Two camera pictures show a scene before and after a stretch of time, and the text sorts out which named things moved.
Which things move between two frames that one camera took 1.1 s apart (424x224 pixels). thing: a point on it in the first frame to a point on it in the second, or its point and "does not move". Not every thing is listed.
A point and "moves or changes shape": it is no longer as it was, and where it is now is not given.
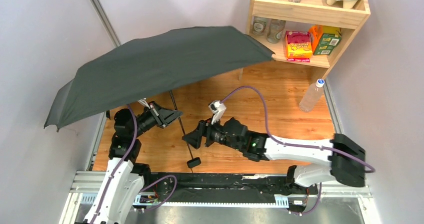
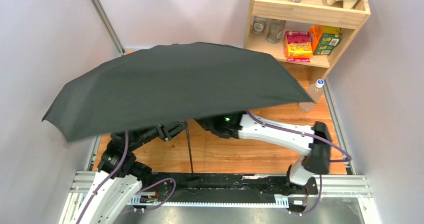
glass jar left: x=258 y=24 does not move
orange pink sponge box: x=298 y=46 does not move
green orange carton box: x=325 y=39 does not move
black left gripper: x=157 y=115 to x=164 y=132
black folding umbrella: x=113 y=81 moves or changes shape
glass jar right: x=275 y=30 does not move
